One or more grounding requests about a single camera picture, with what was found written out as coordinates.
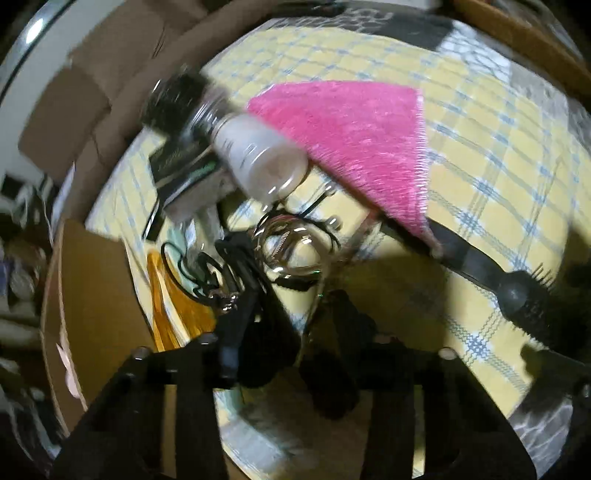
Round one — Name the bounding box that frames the black hairbrush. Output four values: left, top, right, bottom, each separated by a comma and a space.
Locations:
381, 215, 590, 369

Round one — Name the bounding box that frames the pink towel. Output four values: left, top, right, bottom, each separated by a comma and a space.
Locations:
247, 81, 443, 258

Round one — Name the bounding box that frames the orange plastic massager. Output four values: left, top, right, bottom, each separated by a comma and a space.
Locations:
146, 250, 216, 352

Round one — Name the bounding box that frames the black computer mouse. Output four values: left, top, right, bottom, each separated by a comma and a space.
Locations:
214, 278, 301, 389

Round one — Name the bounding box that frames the cardboard box tray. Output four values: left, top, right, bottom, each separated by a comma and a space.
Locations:
19, 1, 273, 431

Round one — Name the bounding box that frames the black flat stick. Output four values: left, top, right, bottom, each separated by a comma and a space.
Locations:
141, 200, 165, 242

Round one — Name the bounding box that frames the yellow plaid table cloth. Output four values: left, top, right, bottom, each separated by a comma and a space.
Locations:
85, 18, 591, 480

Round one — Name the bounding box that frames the clear plastic bottle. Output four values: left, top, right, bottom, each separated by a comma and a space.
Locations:
193, 86, 308, 205

